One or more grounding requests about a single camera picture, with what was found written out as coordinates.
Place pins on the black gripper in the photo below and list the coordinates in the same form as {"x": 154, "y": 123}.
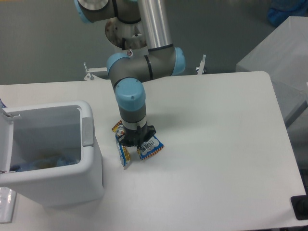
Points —
{"x": 136, "y": 137}

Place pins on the colourful snack wrapper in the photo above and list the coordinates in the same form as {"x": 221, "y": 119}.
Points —
{"x": 146, "y": 150}

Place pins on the clear plastic water bottle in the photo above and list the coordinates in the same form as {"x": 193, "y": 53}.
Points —
{"x": 64, "y": 160}

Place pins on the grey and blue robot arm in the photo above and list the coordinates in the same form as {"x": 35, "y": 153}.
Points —
{"x": 127, "y": 74}

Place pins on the white plastic trash can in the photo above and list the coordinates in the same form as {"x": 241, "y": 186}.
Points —
{"x": 34, "y": 132}

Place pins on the clear plastic box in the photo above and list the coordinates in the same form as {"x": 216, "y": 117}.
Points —
{"x": 7, "y": 203}

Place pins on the white covered table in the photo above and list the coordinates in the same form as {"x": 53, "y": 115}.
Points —
{"x": 284, "y": 56}

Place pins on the black device at table edge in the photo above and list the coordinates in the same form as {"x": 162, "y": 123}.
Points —
{"x": 300, "y": 206}

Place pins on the blue object in corner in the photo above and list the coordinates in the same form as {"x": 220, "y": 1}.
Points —
{"x": 280, "y": 10}

